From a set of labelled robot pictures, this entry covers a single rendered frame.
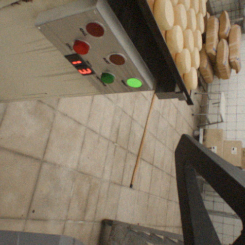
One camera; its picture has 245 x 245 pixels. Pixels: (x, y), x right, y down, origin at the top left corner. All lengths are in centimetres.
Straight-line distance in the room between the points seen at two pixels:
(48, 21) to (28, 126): 94
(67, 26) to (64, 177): 121
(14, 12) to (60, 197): 121
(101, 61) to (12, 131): 87
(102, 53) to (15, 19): 18
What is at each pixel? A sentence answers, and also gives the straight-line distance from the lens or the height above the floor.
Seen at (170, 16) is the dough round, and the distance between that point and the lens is 47.
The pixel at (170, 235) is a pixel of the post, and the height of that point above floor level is 54.
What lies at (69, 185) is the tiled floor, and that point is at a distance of 163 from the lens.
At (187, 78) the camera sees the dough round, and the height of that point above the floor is 91.
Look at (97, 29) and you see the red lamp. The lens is 45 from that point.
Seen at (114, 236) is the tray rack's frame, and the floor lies 15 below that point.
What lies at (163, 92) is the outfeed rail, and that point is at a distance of 58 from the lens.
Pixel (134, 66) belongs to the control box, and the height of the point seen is 84.
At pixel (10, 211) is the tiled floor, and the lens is 138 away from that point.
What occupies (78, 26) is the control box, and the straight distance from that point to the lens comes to 47.
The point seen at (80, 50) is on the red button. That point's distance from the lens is 50.
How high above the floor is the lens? 106
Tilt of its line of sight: 30 degrees down
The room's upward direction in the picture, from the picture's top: 89 degrees clockwise
